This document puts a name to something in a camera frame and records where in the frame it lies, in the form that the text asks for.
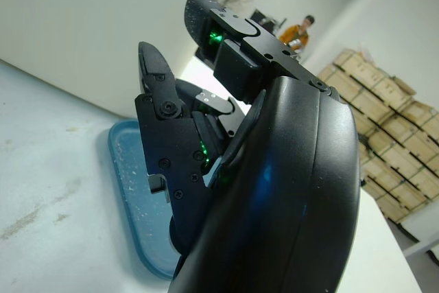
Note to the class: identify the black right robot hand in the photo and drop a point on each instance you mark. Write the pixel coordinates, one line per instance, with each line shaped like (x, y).
(274, 186)

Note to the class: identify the wooden shipping crate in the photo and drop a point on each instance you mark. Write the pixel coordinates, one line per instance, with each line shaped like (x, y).
(387, 135)

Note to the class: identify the blue plastic tray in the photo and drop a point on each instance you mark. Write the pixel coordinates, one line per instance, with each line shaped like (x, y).
(127, 169)

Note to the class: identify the cream two-slot toaster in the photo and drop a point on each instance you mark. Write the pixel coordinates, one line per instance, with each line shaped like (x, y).
(85, 15)

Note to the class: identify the seated person in orange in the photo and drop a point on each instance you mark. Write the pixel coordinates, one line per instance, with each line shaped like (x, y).
(296, 34)

